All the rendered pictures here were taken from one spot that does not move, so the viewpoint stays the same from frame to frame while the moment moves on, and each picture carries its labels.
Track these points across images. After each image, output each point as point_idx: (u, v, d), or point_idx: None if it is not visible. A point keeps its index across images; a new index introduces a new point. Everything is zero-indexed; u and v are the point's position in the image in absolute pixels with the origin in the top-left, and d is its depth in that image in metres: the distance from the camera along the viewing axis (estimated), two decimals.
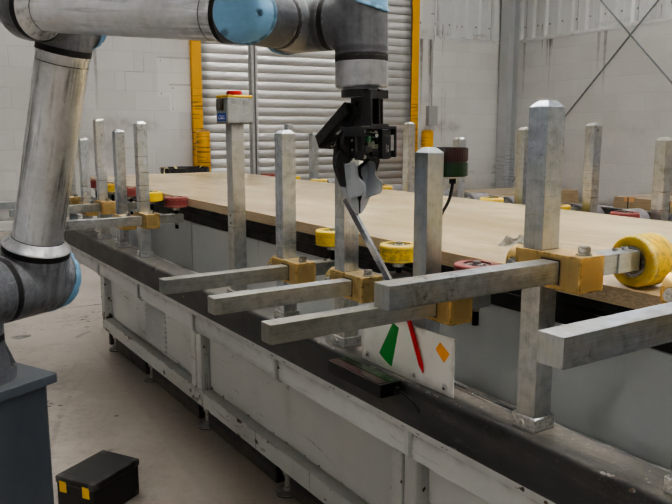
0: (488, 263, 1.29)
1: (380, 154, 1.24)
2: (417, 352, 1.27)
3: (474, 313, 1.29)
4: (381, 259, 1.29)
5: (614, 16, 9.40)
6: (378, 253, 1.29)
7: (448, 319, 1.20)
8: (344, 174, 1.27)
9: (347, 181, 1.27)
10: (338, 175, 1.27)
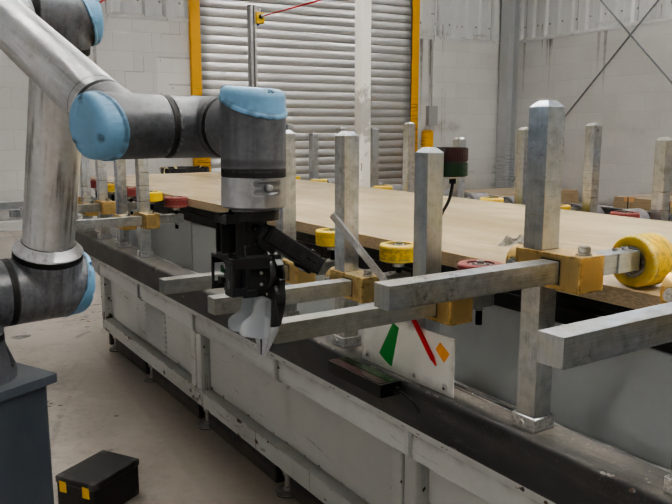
0: (491, 263, 1.29)
1: (228, 289, 1.02)
2: (426, 346, 1.25)
3: (477, 312, 1.29)
4: (375, 263, 1.30)
5: (614, 16, 9.40)
6: (371, 258, 1.31)
7: (448, 319, 1.20)
8: (251, 303, 1.08)
9: (252, 312, 1.08)
10: None
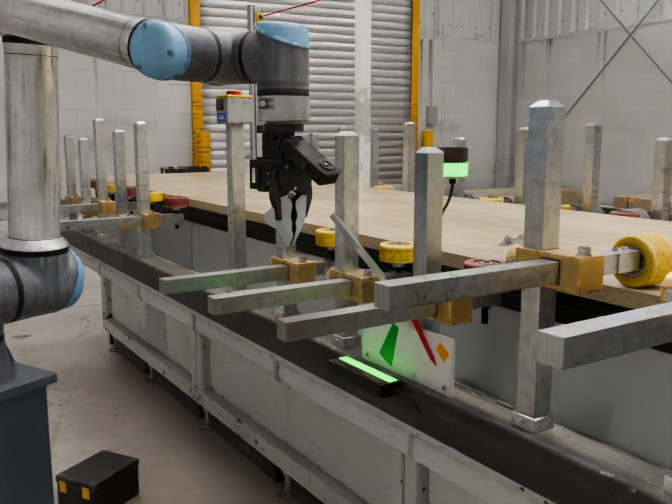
0: (497, 262, 1.30)
1: None
2: (426, 346, 1.25)
3: (483, 311, 1.30)
4: (375, 263, 1.30)
5: (614, 16, 9.40)
6: (371, 258, 1.31)
7: (448, 319, 1.20)
8: (300, 205, 1.31)
9: (298, 212, 1.31)
10: (306, 205, 1.31)
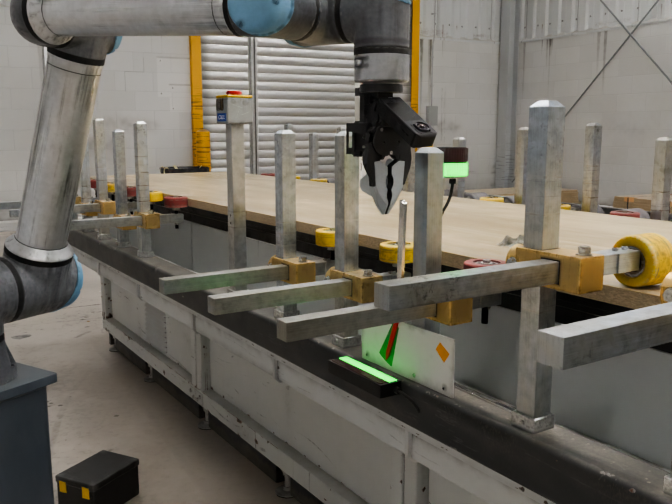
0: (497, 262, 1.30)
1: None
2: (390, 344, 1.33)
3: (483, 311, 1.30)
4: (403, 266, 1.24)
5: (614, 16, 9.40)
6: (404, 260, 1.23)
7: (448, 319, 1.20)
8: (398, 171, 1.24)
9: (396, 179, 1.24)
10: (405, 172, 1.24)
